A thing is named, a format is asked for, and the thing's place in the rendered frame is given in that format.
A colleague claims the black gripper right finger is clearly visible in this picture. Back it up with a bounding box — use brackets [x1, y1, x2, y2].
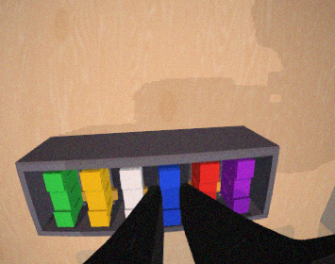
[179, 182, 335, 264]

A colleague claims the dark grey fuse block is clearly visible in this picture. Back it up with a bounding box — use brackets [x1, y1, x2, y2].
[15, 125, 280, 238]

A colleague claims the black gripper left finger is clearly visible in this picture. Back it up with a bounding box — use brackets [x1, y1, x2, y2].
[82, 185, 163, 264]

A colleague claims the white fuse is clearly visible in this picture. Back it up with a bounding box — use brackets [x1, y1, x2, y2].
[120, 167, 143, 217]

